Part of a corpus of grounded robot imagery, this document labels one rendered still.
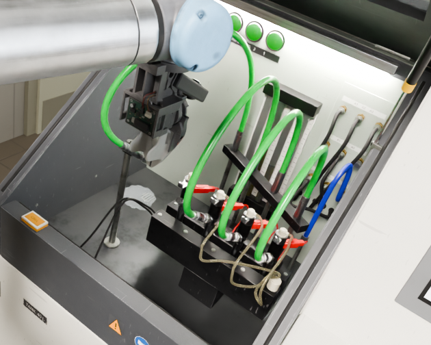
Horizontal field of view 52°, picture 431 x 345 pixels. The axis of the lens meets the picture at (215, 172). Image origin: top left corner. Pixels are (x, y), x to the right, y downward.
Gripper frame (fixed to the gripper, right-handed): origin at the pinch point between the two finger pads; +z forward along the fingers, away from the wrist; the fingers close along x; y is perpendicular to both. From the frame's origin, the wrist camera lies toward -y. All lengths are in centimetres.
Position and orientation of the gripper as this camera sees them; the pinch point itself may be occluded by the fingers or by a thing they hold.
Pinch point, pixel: (154, 159)
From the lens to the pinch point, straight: 79.6
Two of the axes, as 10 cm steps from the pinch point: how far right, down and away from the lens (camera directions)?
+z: -2.6, 8.0, 5.4
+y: -5.2, 3.5, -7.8
